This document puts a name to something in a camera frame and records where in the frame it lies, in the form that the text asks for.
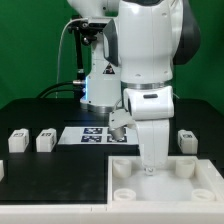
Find black base cables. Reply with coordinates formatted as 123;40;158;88
35;79;87;100

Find white obstacle left piece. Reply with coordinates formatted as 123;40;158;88
0;160;4;182

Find white obstacle front rail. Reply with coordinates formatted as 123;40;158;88
0;202;224;224

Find grey camera cable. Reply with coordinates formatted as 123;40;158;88
55;18;84;100

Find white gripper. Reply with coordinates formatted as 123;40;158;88
136;119;170;176

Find white sheet with tags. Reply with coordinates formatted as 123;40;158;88
58;127;138;145

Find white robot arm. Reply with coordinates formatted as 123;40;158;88
67;0;200;175

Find black camera pole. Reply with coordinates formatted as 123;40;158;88
74;28;85;99

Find white square table top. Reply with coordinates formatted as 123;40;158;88
107;156;224;203

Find black camera on pole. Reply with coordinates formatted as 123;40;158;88
68;17;112;32

